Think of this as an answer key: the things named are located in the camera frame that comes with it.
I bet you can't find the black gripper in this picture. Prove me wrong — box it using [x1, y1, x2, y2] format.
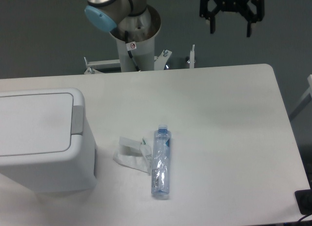
[199, 0, 265, 38]

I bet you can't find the white trash can lid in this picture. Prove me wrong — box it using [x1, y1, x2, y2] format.
[0, 93, 85, 156]

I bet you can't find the white trash can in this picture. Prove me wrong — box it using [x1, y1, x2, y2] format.
[0, 88, 97, 192]

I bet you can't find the white table leg right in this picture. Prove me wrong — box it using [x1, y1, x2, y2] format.
[289, 75, 312, 121]

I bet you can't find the crumpled white paper wrapper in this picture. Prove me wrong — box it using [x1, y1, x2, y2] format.
[113, 137, 152, 175]

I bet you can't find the clear plastic water bottle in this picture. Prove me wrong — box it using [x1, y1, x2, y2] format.
[151, 125, 172, 200]

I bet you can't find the black device at table edge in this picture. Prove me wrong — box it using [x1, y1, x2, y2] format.
[294, 189, 312, 215]

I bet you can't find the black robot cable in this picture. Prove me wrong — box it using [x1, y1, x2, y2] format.
[124, 30, 142, 72]

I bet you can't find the white metal mounting frame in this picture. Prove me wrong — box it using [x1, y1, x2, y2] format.
[83, 44, 196, 75]

